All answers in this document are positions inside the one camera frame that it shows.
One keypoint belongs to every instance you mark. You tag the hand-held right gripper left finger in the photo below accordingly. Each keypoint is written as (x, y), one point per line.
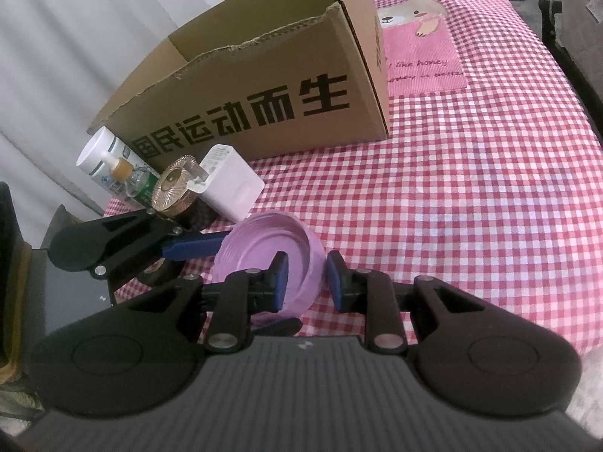
(281, 282)

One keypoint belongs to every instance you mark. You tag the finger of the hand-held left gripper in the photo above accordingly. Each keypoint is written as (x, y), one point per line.
(282, 327)
(198, 247)

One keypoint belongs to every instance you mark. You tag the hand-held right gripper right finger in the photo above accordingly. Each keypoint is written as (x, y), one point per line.
(335, 282)

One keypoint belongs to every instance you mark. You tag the purple plastic lid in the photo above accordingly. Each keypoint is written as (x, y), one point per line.
(264, 249)

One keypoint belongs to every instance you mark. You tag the green dropper bottle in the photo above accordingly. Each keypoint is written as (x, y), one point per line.
(134, 183)

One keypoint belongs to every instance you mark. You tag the brown cardboard box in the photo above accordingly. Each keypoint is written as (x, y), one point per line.
(282, 66)

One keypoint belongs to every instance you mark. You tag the black tape roll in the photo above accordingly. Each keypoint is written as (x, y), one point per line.
(160, 275)

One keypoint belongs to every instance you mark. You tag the dark jar gold lid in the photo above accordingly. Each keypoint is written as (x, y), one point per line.
(172, 190)

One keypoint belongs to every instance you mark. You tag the black panel tan edge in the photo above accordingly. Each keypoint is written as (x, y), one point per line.
(9, 268)

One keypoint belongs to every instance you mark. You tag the white charger plug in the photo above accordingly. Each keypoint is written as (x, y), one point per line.
(231, 183)

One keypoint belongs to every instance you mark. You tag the white pill bottle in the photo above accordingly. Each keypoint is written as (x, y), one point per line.
(94, 150)

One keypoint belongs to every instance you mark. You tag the red gingham blanket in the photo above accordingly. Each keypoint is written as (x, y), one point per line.
(471, 197)

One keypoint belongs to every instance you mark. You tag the white curtain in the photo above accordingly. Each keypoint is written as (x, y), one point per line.
(70, 56)

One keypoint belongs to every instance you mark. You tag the grey bed frame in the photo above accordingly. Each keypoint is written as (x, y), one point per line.
(584, 19)

